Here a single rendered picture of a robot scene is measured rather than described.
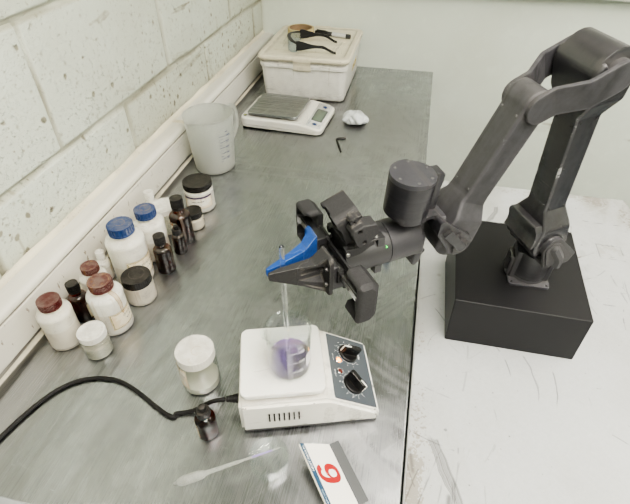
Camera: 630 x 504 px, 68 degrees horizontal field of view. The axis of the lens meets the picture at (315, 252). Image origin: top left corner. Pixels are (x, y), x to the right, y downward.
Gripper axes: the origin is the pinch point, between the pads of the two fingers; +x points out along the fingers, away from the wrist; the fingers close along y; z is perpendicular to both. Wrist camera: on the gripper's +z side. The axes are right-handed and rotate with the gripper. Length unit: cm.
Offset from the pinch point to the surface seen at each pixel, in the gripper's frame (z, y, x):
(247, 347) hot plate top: -17.4, -4.3, 6.2
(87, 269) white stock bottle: -17.8, -32.4, 26.7
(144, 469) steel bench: -26.2, 3.1, 24.2
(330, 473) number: -24.0, 14.8, 1.4
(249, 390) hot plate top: -17.4, 2.9, 8.2
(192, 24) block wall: 2, -101, -11
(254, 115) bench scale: -23, -93, -24
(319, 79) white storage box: -19, -101, -50
